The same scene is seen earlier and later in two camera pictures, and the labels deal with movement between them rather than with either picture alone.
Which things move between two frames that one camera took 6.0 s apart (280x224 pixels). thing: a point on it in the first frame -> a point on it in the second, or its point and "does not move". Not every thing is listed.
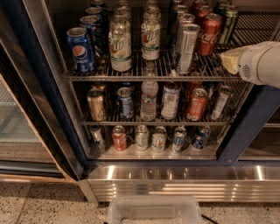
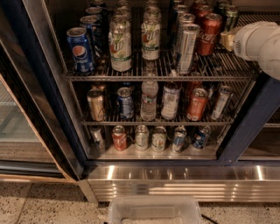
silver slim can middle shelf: x=225 y=93 does not move
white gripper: x=249 y=65 -> x=247 y=40
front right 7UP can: x=150 y=32 does not move
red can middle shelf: x=197 y=104 does not move
